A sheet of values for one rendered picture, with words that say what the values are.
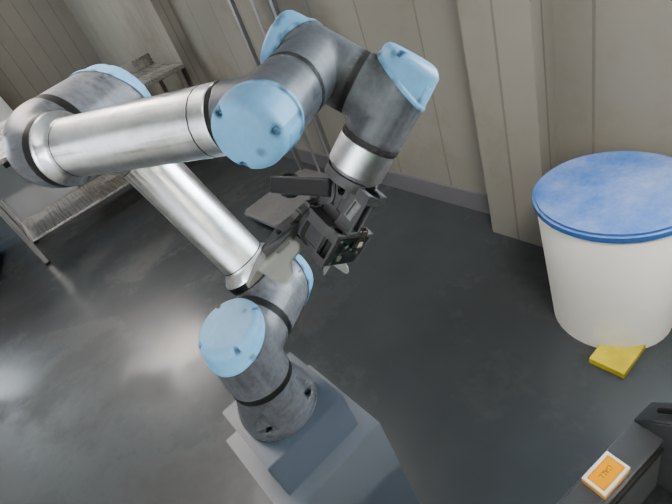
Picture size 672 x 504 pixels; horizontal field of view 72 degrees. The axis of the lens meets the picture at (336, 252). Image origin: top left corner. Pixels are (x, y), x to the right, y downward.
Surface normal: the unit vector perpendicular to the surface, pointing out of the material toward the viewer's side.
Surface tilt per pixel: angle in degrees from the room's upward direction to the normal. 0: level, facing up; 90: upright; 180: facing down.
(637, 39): 90
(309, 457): 90
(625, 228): 0
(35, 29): 90
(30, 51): 90
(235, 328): 8
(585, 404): 0
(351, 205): 55
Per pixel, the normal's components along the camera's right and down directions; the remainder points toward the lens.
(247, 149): -0.32, 0.66
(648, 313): 0.09, 0.64
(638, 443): -0.32, -0.75
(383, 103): -0.19, 0.43
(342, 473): 0.62, 0.30
